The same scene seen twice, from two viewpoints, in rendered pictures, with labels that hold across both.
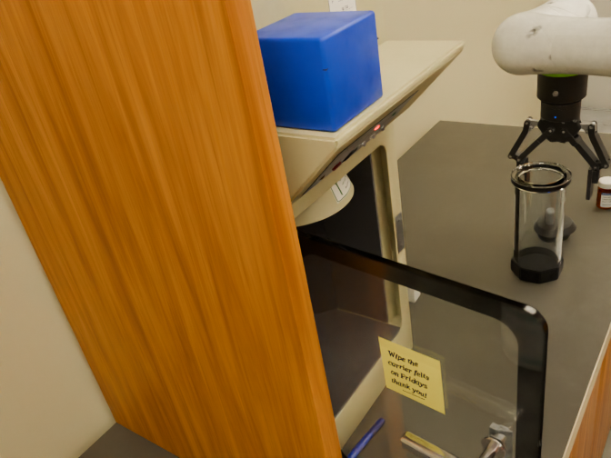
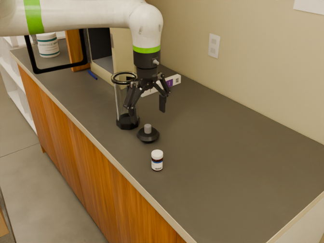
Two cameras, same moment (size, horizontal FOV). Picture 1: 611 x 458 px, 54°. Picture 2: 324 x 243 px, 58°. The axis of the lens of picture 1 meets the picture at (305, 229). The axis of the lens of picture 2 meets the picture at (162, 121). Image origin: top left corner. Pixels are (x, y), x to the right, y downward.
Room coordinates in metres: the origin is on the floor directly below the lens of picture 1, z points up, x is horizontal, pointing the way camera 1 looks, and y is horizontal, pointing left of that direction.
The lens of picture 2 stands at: (1.36, -1.47, 1.65)
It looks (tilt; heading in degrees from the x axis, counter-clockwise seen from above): 33 degrees down; 102
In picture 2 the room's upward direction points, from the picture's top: straight up
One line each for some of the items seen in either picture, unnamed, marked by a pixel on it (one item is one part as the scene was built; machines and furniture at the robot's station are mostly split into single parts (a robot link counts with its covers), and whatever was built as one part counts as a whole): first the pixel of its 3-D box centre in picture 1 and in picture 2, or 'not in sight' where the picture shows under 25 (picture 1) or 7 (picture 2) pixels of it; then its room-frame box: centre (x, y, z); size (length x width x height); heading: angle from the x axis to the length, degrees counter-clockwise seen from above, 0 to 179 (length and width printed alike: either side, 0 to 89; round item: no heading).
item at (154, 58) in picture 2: (562, 84); (147, 57); (1.11, -0.56, 1.29); 0.12 x 0.09 x 0.06; 140
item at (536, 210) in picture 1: (538, 221); (126, 100); (0.99, -0.46, 1.06); 0.11 x 0.11 x 0.21
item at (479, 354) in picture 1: (407, 405); (54, 33); (0.47, -0.08, 1.19); 0.30 x 0.01 x 0.40; 43
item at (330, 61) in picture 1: (313, 68); not in sight; (0.60, -0.04, 1.56); 0.10 x 0.10 x 0.09; 50
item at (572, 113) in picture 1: (559, 119); (147, 76); (1.11, -0.55, 1.22); 0.08 x 0.07 x 0.09; 50
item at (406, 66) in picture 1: (370, 120); not in sight; (0.68, -0.10, 1.46); 0.32 x 0.12 x 0.10; 140
